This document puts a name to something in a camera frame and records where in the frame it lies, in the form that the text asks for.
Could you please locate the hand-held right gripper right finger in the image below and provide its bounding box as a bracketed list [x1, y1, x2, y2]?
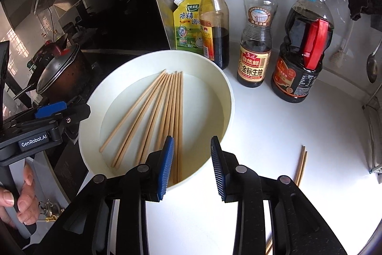
[210, 136, 348, 255]

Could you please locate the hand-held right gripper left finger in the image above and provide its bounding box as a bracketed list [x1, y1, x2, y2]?
[33, 136, 175, 255]

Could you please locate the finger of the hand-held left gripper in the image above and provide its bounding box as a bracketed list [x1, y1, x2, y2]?
[3, 101, 69, 128]
[12, 104, 91, 142]

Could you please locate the row of wooden chopsticks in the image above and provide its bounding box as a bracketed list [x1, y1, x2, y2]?
[99, 69, 184, 184]

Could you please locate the white round basin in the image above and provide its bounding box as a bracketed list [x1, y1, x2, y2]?
[78, 50, 235, 193]

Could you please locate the person's left hand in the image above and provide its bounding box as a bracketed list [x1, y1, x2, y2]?
[0, 161, 39, 228]

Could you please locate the dark cooking pot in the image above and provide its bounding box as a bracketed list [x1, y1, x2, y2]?
[36, 47, 91, 108]

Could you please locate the glass pot lid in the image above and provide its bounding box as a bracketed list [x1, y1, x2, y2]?
[36, 44, 80, 94]

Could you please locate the yellow-capped clear sauce bottle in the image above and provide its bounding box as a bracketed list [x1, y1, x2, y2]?
[237, 0, 279, 88]

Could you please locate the large red-capped soy sauce jug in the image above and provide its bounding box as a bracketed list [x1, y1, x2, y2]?
[271, 0, 335, 104]

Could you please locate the yellow green seasoning pouch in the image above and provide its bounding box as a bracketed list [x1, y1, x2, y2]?
[173, 0, 206, 52]

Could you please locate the yellow-capped dark glass bottle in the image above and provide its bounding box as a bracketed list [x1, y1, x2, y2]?
[198, 0, 230, 70]

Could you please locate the white dish brush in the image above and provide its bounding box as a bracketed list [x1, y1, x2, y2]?
[329, 20, 354, 65]

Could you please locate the hanging metal spoon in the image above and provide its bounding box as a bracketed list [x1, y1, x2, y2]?
[366, 40, 382, 84]

